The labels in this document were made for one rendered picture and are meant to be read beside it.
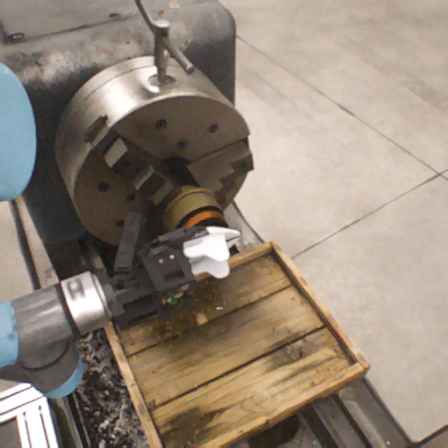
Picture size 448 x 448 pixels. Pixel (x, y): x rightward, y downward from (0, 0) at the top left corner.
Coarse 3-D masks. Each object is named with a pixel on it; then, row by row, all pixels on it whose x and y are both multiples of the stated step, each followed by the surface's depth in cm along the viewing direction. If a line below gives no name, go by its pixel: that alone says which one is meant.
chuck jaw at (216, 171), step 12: (240, 144) 79; (204, 156) 78; (216, 156) 78; (228, 156) 77; (240, 156) 77; (252, 156) 77; (192, 168) 77; (204, 168) 76; (216, 168) 76; (228, 168) 75; (240, 168) 78; (252, 168) 79; (192, 180) 77; (204, 180) 75; (216, 180) 74; (228, 180) 76; (216, 192) 73
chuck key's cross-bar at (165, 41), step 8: (136, 0) 70; (144, 8) 69; (144, 16) 68; (152, 24) 67; (152, 32) 67; (160, 40) 64; (168, 40) 63; (168, 48) 63; (176, 48) 62; (176, 56) 61; (184, 56) 61; (184, 64) 59; (192, 72) 60
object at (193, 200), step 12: (192, 192) 70; (204, 192) 71; (168, 204) 70; (180, 204) 69; (192, 204) 69; (204, 204) 69; (216, 204) 71; (168, 216) 70; (180, 216) 68; (192, 216) 68; (204, 216) 67; (216, 216) 68; (168, 228) 72; (180, 228) 69; (228, 228) 70
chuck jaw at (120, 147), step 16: (96, 128) 68; (96, 144) 67; (112, 144) 67; (128, 144) 67; (112, 160) 66; (128, 160) 66; (144, 160) 68; (128, 176) 68; (144, 176) 68; (160, 176) 68; (144, 192) 69; (160, 192) 70; (176, 192) 69
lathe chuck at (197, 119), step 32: (96, 96) 70; (128, 96) 67; (160, 96) 67; (192, 96) 69; (224, 96) 76; (128, 128) 67; (160, 128) 70; (192, 128) 73; (224, 128) 76; (64, 160) 73; (96, 160) 69; (160, 160) 74; (192, 160) 77; (96, 192) 73; (128, 192) 76; (96, 224) 77
